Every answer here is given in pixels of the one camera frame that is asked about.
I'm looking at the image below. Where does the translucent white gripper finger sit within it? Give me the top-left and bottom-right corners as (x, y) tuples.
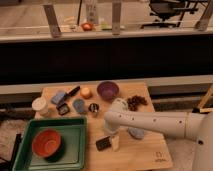
(111, 135), (120, 151)

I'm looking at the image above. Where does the orange bowl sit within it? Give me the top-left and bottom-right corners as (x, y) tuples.
(32, 129), (61, 158)

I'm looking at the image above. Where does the white lidded cup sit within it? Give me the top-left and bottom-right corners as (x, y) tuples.
(32, 97), (49, 117)

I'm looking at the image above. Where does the black rectangular eraser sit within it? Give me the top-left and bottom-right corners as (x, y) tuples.
(96, 137), (111, 151)

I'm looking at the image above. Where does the blue sponge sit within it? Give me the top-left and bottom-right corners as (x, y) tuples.
(51, 90), (66, 105)

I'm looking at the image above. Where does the wooden cutting board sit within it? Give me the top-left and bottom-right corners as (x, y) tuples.
(41, 82), (173, 171)

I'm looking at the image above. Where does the grey blue round object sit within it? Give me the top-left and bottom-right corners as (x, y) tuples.
(72, 99), (86, 114)

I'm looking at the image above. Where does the orange round fruit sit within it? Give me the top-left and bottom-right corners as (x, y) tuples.
(80, 87), (92, 99)

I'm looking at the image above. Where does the purple bowl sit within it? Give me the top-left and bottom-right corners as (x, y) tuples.
(97, 81), (119, 101)

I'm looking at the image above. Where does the red round background object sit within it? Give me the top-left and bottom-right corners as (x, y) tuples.
(81, 22), (93, 31)

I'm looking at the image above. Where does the black office chair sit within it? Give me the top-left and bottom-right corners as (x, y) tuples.
(141, 0), (208, 28)

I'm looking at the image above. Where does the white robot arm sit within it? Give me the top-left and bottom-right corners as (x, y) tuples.
(104, 98), (213, 171)

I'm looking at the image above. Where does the small metal cup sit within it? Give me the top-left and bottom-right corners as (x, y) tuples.
(88, 103), (99, 117)

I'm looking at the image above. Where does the light blue cloth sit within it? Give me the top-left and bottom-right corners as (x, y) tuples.
(128, 127), (145, 140)

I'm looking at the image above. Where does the small black box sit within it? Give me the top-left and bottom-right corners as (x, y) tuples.
(56, 103), (70, 115)

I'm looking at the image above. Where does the green plastic tray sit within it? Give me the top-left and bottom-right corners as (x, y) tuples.
(12, 117), (87, 171)

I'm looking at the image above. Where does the bunch of dark grapes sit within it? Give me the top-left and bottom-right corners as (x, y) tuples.
(127, 95), (148, 111)

